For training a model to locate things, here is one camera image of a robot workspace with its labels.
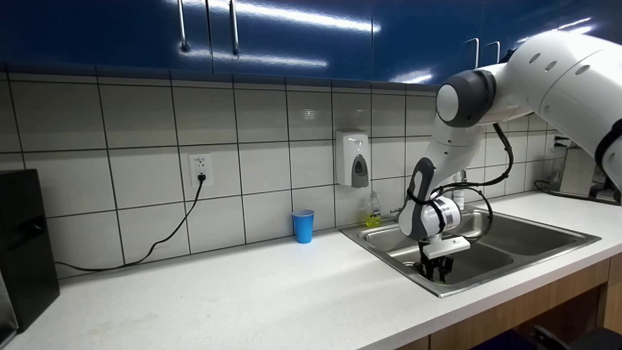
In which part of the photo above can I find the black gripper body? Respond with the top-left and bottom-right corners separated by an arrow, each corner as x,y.
418,246 -> 455,269

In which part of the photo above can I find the stainless steel double sink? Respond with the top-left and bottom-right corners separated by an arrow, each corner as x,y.
340,209 -> 602,300

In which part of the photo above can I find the yellow dish soap bottle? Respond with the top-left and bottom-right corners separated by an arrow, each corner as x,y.
359,191 -> 385,230

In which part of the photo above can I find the wooden base cabinet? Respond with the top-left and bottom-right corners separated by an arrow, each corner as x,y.
394,258 -> 622,350

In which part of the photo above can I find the blue plastic cup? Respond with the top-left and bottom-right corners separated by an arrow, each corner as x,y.
289,209 -> 317,246

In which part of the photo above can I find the black office chair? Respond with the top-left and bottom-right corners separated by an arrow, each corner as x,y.
474,326 -> 622,350

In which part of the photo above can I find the silver countertop appliance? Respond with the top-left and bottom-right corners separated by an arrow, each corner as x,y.
552,135 -> 610,201

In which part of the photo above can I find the blue cabinet door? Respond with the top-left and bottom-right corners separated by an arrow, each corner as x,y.
0,0 -> 210,75
371,0 -> 486,90
482,0 -> 622,69
208,0 -> 377,86

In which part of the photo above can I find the black coffee maker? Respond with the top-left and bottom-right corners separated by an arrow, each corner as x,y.
0,168 -> 62,335

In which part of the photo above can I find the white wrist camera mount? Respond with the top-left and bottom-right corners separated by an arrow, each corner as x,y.
423,236 -> 472,261

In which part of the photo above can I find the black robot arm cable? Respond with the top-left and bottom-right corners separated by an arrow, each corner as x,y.
406,123 -> 515,244

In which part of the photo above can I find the white wall soap dispenser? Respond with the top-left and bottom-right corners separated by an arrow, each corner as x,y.
332,131 -> 373,191

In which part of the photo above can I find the white wall outlet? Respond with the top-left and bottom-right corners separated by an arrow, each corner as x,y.
188,153 -> 215,188

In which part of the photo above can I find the black power cord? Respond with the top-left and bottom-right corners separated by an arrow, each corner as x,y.
54,174 -> 208,273

